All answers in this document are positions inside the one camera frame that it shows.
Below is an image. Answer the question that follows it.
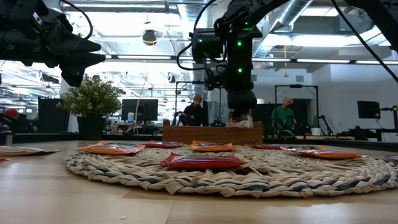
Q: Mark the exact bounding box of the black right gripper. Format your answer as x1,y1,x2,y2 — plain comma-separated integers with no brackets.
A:
226,90,258,121

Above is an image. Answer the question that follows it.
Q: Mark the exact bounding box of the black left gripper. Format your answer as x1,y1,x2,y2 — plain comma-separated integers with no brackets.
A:
21,27,106,87

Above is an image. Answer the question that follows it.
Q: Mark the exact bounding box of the beige tea packet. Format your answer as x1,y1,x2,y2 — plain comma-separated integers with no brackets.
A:
229,109,254,128
0,145,60,157

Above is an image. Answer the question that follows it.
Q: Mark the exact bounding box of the orange tea packet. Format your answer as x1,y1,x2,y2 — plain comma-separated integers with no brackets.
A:
190,140,234,153
76,140,146,156
279,145,364,161

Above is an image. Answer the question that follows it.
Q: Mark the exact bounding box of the wooden three-compartment tea box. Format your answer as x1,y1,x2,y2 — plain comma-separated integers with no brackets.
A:
161,119,264,146

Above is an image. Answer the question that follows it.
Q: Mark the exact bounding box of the person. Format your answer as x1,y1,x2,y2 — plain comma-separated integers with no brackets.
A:
182,95,210,127
0,108,35,134
270,96,297,138

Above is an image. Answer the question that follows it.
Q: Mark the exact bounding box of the potted green plant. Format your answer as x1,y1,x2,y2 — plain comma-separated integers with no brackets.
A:
56,73,123,141

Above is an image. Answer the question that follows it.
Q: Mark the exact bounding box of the black cabinet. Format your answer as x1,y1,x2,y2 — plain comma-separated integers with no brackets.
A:
37,96,70,134

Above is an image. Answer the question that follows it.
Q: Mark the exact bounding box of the ceiling light strip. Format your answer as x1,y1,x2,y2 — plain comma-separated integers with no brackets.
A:
355,60,398,65
295,58,351,64
116,55,172,60

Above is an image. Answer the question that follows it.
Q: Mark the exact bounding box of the round woven straw placemat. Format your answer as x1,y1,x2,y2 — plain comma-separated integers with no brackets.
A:
64,144,398,199

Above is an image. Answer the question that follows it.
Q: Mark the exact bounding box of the black ceiling lamp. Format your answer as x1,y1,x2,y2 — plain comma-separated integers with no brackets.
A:
142,29,158,47

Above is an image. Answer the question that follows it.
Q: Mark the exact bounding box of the cactus in white pot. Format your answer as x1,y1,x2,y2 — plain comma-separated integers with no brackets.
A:
310,114,322,136

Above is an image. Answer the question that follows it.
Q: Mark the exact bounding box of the black computer monitor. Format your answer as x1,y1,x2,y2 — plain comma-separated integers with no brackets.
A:
121,98,159,123

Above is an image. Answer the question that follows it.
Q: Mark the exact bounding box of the dark background desk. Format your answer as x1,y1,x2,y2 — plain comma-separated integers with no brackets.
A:
348,126,398,142

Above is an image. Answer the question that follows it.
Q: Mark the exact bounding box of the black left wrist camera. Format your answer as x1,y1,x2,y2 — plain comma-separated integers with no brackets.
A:
51,14,85,41

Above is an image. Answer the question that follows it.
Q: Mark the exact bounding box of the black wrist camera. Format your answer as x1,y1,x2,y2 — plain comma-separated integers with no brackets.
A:
51,14,85,41
204,73,225,91

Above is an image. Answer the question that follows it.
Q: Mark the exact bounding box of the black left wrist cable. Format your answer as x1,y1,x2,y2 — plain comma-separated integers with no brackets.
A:
58,0,94,40

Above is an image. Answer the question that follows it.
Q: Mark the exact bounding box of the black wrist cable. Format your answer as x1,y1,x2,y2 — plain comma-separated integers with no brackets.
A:
176,0,218,72
58,0,94,40

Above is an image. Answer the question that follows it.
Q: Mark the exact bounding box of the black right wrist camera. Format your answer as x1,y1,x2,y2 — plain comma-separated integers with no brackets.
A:
204,73,225,91

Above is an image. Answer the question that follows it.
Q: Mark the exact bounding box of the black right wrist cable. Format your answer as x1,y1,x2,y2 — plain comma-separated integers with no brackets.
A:
176,0,218,72

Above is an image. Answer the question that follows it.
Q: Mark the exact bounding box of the black aluminium table frame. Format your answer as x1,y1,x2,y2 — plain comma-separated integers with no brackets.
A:
0,132,398,153

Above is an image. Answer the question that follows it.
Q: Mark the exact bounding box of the silver ventilation duct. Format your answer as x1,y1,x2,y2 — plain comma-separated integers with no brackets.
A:
177,2,206,32
253,0,310,58

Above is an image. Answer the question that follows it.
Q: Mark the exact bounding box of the black wall monitor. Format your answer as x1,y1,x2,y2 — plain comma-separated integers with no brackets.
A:
356,100,381,119

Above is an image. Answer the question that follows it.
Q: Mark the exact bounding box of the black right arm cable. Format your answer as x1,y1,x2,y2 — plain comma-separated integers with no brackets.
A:
331,0,398,83

